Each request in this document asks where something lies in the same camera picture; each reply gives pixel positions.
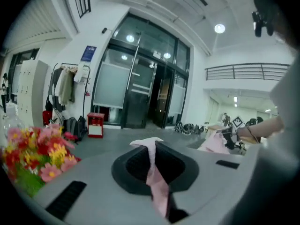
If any white pot of flowers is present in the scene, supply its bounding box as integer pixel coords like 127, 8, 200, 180
1, 123, 82, 198

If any black white patterned bag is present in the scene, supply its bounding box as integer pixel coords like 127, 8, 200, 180
184, 123, 206, 135
174, 120, 186, 135

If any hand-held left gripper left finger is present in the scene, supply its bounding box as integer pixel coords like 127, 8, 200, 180
34, 146, 169, 225

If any olive hanging coat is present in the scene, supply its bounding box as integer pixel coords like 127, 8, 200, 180
58, 68, 75, 105

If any blue wall sign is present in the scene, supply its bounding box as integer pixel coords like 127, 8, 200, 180
80, 45, 98, 62

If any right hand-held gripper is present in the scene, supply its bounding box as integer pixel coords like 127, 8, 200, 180
215, 116, 247, 149

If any red bag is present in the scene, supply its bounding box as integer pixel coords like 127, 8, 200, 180
42, 110, 53, 128

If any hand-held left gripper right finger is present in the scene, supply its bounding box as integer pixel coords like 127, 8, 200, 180
156, 141, 246, 225

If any glass entrance door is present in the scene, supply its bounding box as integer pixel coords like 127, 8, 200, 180
91, 14, 190, 129

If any red metal cabinet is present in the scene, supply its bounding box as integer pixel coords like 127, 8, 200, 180
86, 112, 105, 139

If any black coat rack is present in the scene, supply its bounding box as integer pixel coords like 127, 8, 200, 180
45, 62, 91, 126

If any white striped bag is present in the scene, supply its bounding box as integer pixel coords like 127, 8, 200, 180
50, 108, 64, 126

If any person's right forearm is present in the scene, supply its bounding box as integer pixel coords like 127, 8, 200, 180
236, 116, 285, 144

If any black head camera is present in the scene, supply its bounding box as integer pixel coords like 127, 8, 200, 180
251, 8, 275, 38

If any black backpack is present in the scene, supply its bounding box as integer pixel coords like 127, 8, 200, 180
64, 115, 88, 142

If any light wooden table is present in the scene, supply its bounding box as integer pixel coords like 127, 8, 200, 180
206, 124, 233, 138

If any pink robe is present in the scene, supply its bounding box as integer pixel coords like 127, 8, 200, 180
129, 131, 232, 219

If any black balcony railing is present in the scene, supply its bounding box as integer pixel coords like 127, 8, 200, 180
205, 63, 291, 81

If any white locker cabinet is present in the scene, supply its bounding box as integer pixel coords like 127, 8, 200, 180
17, 60, 49, 128

